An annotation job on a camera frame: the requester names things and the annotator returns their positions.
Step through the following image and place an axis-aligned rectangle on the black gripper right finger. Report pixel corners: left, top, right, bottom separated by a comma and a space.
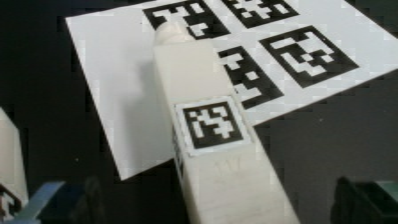
330, 177, 398, 224

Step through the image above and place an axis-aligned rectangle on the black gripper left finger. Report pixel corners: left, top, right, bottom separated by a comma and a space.
10, 178, 104, 224

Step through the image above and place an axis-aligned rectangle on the white desk leg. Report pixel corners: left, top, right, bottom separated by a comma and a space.
152, 22, 300, 224
0, 106, 30, 214

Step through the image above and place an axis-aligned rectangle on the fiducial marker sheet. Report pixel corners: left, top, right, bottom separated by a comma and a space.
65, 0, 398, 178

